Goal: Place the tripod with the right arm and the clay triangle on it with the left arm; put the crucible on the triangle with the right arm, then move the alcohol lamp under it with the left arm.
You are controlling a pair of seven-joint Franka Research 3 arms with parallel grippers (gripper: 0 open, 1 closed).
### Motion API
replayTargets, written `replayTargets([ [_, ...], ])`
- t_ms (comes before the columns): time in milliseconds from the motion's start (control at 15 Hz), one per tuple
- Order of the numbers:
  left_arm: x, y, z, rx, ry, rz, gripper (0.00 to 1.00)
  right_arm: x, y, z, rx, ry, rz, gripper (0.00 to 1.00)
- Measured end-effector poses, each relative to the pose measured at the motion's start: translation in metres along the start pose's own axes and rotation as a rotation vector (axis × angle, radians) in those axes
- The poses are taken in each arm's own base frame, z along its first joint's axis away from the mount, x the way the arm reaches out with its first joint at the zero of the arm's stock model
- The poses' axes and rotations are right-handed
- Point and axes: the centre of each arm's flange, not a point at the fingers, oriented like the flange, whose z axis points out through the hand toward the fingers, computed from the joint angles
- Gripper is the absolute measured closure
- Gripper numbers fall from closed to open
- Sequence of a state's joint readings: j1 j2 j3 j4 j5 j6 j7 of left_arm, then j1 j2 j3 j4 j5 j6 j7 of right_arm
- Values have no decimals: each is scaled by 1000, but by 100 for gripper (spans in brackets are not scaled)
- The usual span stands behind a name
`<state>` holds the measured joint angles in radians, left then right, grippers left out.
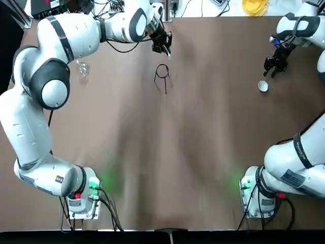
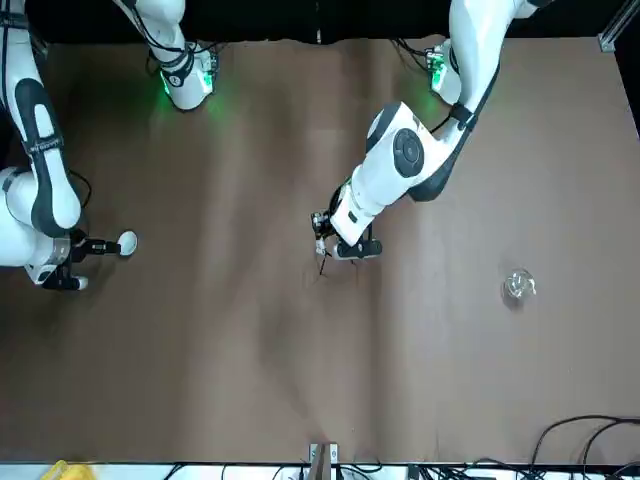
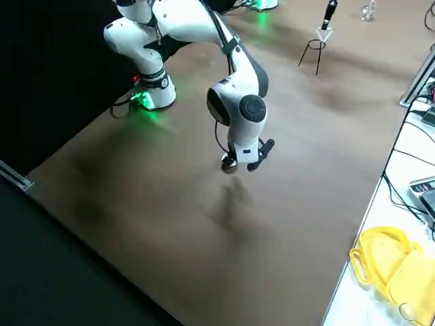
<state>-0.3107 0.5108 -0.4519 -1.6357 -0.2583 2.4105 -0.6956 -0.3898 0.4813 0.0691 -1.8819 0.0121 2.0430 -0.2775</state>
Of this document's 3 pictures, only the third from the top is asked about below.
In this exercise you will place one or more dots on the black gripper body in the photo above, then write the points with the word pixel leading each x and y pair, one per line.
pixel 265 150

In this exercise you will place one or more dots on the white clay triangle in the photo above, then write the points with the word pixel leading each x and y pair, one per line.
pixel 321 36

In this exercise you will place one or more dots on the white porcelain crucible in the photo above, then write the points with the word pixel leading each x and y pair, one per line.
pixel 230 163

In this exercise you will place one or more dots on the black metal tripod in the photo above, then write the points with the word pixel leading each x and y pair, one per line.
pixel 318 61

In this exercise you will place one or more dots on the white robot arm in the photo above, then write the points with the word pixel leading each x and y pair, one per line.
pixel 268 3
pixel 190 23

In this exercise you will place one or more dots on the grey calculator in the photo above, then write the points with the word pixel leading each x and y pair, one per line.
pixel 423 186

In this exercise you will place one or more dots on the yellow plastic case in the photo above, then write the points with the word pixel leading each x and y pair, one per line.
pixel 401 265

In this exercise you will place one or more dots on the aluminium profile post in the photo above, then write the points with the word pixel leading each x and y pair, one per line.
pixel 418 78

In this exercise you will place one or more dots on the aluminium frame rail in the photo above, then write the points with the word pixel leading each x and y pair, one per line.
pixel 15 176

